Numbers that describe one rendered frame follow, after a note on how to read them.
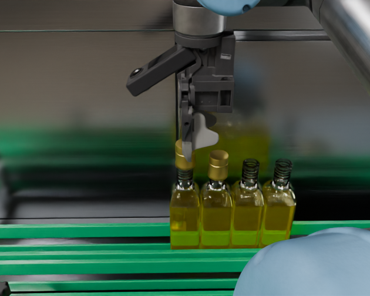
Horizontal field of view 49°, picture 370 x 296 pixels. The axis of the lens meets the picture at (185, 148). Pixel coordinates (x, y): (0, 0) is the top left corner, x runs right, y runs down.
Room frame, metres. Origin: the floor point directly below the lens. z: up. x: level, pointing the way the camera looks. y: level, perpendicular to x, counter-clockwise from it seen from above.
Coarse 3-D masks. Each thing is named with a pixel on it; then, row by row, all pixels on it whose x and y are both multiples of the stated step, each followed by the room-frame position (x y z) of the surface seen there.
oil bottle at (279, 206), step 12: (264, 192) 0.58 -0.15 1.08; (276, 192) 0.57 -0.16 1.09; (288, 192) 0.57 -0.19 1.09; (276, 204) 0.56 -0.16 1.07; (288, 204) 0.56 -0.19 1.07; (264, 216) 0.56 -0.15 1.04; (276, 216) 0.56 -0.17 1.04; (288, 216) 0.56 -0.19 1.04; (264, 228) 0.56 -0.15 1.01; (276, 228) 0.56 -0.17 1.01; (288, 228) 0.56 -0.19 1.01; (264, 240) 0.56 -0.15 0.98; (276, 240) 0.56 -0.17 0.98
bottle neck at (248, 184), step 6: (246, 162) 0.59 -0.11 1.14; (252, 162) 0.59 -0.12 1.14; (258, 162) 0.59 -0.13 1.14; (246, 168) 0.57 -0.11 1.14; (252, 168) 0.57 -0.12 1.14; (258, 168) 0.58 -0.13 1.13; (246, 174) 0.57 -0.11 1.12; (252, 174) 0.57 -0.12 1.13; (246, 180) 0.57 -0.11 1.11; (252, 180) 0.57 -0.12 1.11; (246, 186) 0.57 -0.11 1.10; (252, 186) 0.57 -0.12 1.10
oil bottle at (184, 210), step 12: (180, 192) 0.57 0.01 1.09; (192, 192) 0.57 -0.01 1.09; (180, 204) 0.55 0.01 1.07; (192, 204) 0.55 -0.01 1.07; (180, 216) 0.55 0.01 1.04; (192, 216) 0.55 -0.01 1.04; (180, 228) 0.55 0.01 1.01; (192, 228) 0.55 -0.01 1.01; (180, 240) 0.55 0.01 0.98; (192, 240) 0.55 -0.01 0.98
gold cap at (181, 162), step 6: (180, 144) 0.58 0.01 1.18; (180, 150) 0.57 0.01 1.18; (180, 156) 0.57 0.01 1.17; (192, 156) 0.57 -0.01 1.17; (180, 162) 0.57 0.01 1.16; (186, 162) 0.56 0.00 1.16; (192, 162) 0.57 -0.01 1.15; (180, 168) 0.57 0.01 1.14; (186, 168) 0.56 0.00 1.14; (192, 168) 0.57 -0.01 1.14
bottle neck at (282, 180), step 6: (276, 162) 0.59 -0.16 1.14; (282, 162) 0.59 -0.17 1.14; (288, 162) 0.59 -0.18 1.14; (276, 168) 0.58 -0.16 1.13; (282, 168) 0.57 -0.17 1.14; (288, 168) 0.57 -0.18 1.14; (276, 174) 0.58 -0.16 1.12; (282, 174) 0.57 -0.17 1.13; (288, 174) 0.57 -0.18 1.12; (276, 180) 0.58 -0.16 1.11; (282, 180) 0.57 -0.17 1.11; (288, 180) 0.58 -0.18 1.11; (276, 186) 0.57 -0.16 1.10; (282, 186) 0.57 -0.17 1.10
